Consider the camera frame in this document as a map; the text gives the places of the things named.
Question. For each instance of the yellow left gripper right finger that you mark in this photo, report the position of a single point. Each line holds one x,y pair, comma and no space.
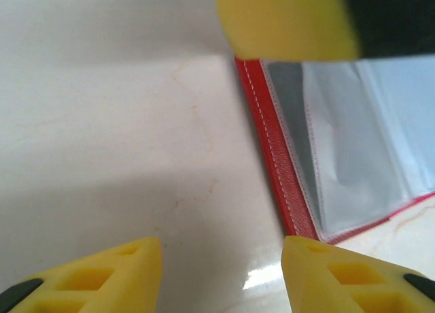
340,282

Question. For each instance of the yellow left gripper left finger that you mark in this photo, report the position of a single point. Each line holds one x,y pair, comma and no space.
102,279

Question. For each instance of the black VIP credit card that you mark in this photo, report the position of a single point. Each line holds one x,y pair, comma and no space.
394,21

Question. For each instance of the red leather card holder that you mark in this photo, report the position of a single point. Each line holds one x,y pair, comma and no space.
268,129

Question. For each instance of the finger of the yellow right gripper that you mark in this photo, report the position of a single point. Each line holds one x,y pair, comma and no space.
289,21

